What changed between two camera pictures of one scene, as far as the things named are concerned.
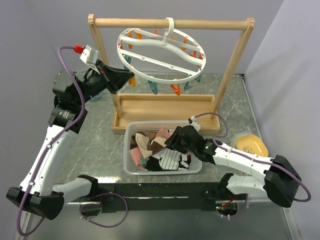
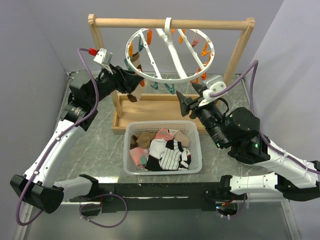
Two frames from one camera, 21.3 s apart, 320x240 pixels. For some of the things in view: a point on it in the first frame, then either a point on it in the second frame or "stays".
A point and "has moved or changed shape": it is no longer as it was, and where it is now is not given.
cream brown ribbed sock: x=141 y=141 → x=134 y=96
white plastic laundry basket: x=130 y=127 stays
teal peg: x=198 y=78 → x=172 y=89
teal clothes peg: x=153 y=86 → x=127 y=65
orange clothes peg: x=177 y=90 → x=142 y=83
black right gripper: x=172 y=139 → x=185 y=103
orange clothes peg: x=132 y=81 has moved or changed shape
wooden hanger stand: x=193 y=107 stays
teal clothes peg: x=187 y=86 → x=154 y=85
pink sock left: x=140 y=161 stays
